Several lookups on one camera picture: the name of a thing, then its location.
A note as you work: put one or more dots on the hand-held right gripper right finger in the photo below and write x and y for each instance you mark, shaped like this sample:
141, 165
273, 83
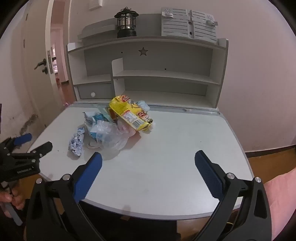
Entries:
208, 173

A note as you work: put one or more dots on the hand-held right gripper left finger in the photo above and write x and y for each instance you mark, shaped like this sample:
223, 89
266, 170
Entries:
89, 176

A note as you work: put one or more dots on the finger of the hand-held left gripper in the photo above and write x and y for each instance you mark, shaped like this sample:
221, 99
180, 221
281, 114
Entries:
23, 139
42, 149

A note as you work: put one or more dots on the blue white wrapper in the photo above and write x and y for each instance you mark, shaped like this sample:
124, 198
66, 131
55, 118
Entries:
76, 142

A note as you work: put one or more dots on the clear plastic bag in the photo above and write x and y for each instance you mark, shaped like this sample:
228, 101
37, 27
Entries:
108, 135

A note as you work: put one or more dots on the blue white packet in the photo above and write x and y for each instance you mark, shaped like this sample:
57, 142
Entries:
96, 119

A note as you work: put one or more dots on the pink wrapper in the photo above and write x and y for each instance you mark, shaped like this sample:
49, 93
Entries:
127, 128

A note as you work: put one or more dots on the yellow snack bag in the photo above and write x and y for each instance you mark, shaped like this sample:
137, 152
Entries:
129, 113

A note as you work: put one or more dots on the person's left hand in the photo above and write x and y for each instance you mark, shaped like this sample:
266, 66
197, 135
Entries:
16, 201

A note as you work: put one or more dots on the white door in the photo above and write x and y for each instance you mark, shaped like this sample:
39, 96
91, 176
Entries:
37, 81

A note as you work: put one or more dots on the pink bed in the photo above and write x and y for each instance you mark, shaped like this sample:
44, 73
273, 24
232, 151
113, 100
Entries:
281, 197

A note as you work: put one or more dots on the grey drawer with white knob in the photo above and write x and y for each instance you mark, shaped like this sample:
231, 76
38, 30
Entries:
94, 91

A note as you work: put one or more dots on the white grey desk hutch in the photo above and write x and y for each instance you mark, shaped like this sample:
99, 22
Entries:
161, 76

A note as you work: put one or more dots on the black lantern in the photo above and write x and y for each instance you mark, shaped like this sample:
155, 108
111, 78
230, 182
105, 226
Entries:
126, 22

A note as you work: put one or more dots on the grey slotted book stand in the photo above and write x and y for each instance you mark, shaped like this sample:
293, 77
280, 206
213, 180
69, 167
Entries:
185, 23

